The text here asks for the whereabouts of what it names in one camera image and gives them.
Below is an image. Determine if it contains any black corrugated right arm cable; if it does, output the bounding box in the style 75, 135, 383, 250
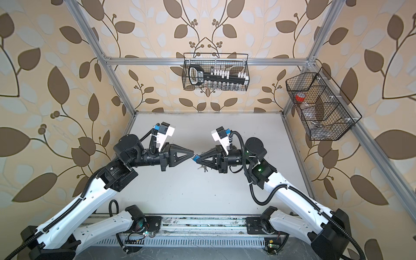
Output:
230, 130, 366, 260

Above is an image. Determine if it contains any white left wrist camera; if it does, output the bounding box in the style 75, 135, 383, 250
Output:
153, 122, 175, 152

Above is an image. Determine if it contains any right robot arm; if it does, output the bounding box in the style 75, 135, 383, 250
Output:
194, 137, 352, 260

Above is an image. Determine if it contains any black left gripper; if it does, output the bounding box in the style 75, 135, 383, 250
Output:
126, 141, 192, 173

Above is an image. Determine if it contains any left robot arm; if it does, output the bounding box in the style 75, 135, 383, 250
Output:
19, 134, 193, 260

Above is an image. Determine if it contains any aluminium frame corner post left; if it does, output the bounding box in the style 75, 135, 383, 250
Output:
64, 1, 136, 117

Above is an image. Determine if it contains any aluminium frame corner post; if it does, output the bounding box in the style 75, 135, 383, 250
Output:
64, 1, 136, 117
282, 0, 346, 117

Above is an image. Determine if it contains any black wire basket right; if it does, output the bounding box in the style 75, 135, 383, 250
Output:
286, 68, 362, 141

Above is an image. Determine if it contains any black socket holder tool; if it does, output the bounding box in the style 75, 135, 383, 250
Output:
187, 65, 250, 86

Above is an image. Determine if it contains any aluminium frame horizontal bar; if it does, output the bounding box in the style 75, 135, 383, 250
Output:
104, 57, 309, 67

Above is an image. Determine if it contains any red item in basket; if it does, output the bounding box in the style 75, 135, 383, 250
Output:
295, 92, 306, 104

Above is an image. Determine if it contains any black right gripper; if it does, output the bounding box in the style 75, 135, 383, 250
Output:
198, 146, 254, 175

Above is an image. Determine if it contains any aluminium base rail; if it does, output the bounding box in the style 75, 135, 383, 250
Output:
81, 212, 293, 249

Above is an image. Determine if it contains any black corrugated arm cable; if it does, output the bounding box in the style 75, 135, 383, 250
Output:
230, 130, 366, 260
3, 123, 160, 260

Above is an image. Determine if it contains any aluminium frame corner post right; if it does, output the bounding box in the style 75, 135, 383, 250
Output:
282, 0, 346, 117

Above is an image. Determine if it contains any black wire basket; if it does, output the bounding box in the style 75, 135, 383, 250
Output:
182, 52, 250, 92
286, 68, 362, 141

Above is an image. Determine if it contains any black wire basket back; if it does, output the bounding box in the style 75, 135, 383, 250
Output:
182, 52, 250, 92

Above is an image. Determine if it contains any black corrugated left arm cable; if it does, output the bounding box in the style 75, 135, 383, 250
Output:
3, 123, 160, 260

